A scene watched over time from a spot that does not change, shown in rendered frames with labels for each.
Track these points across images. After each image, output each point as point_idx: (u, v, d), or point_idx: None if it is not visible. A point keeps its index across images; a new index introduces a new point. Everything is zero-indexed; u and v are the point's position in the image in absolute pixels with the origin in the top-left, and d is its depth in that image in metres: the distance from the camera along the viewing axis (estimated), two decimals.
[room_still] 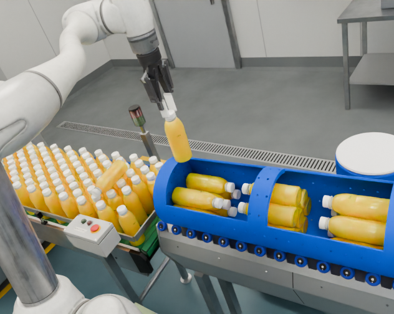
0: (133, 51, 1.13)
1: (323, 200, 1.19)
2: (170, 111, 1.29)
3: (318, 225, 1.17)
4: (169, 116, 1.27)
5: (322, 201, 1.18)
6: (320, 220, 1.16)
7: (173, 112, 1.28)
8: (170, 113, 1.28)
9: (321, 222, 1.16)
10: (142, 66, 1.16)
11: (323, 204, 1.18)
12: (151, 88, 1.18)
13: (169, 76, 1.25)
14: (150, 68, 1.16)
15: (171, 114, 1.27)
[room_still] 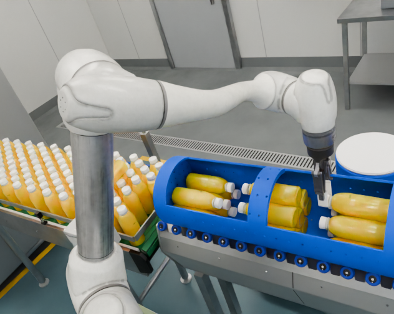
0: (308, 145, 1.04)
1: None
2: (116, 199, 1.59)
3: (318, 225, 1.17)
4: (115, 203, 1.57)
5: None
6: (321, 220, 1.16)
7: (118, 199, 1.58)
8: (116, 200, 1.58)
9: (321, 222, 1.16)
10: (314, 159, 1.06)
11: None
12: (321, 182, 1.08)
13: (330, 164, 1.15)
14: (322, 161, 1.07)
15: (116, 202, 1.57)
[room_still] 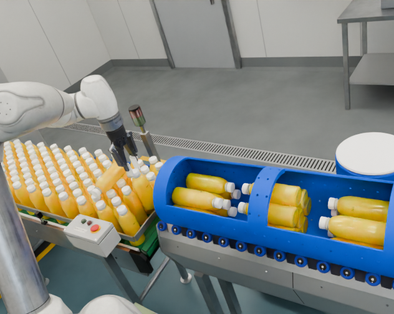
0: (101, 129, 1.42)
1: (134, 171, 1.57)
2: (116, 199, 1.59)
3: (318, 225, 1.17)
4: (115, 203, 1.57)
5: (134, 173, 1.56)
6: (320, 220, 1.16)
7: (118, 199, 1.58)
8: (116, 200, 1.58)
9: (321, 222, 1.16)
10: (110, 139, 1.45)
11: None
12: (118, 156, 1.47)
13: (133, 144, 1.54)
14: (116, 141, 1.45)
15: (116, 202, 1.57)
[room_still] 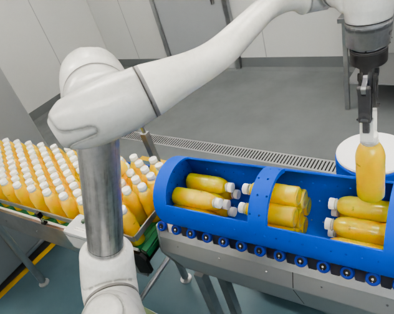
0: (355, 47, 0.75)
1: (141, 185, 1.61)
2: None
3: None
4: None
5: (141, 187, 1.60)
6: (377, 137, 0.89)
7: None
8: None
9: (375, 139, 0.89)
10: (361, 69, 0.78)
11: (140, 189, 1.61)
12: (369, 103, 0.80)
13: (377, 85, 0.87)
14: (371, 73, 0.78)
15: None
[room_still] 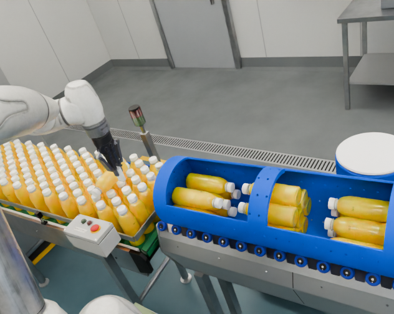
0: (87, 135, 1.37)
1: (141, 185, 1.61)
2: (116, 199, 1.59)
3: (129, 199, 1.56)
4: (115, 203, 1.57)
5: (141, 187, 1.60)
6: (134, 199, 1.56)
7: (118, 199, 1.58)
8: (116, 200, 1.58)
9: (133, 200, 1.56)
10: (95, 146, 1.40)
11: (140, 189, 1.61)
12: (105, 163, 1.42)
13: (119, 152, 1.48)
14: (102, 148, 1.40)
15: (116, 202, 1.57)
